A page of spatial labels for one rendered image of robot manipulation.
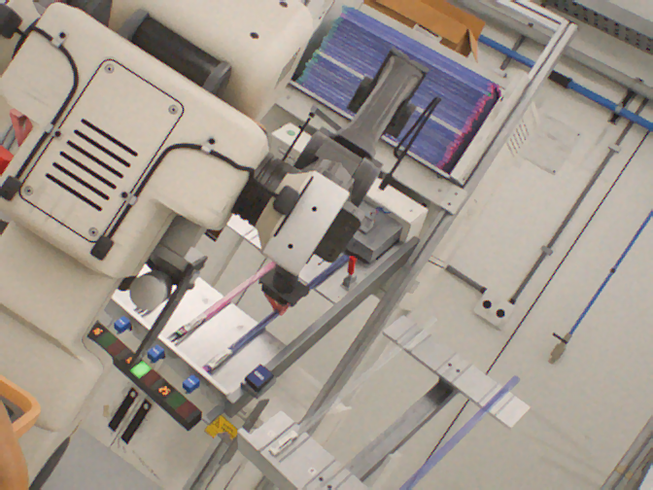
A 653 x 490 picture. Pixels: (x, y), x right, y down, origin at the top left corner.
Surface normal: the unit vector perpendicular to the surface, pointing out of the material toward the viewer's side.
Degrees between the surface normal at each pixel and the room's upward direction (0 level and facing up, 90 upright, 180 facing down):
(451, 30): 75
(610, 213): 90
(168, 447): 90
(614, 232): 90
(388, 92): 35
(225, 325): 44
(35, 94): 82
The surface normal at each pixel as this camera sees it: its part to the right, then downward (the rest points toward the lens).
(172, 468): -0.36, -0.13
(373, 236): 0.15, -0.70
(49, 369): 0.04, -0.03
